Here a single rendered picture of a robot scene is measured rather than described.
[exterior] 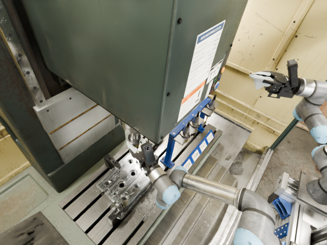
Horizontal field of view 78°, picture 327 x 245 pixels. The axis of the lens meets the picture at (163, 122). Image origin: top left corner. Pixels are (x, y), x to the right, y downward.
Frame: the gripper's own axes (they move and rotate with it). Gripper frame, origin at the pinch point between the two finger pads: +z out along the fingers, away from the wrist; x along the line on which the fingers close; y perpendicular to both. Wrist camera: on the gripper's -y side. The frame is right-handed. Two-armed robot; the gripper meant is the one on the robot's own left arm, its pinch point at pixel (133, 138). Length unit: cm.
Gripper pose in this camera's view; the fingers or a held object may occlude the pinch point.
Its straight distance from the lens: 102.3
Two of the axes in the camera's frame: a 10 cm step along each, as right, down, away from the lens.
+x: 8.2, -3.7, 4.4
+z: -5.6, -6.5, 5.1
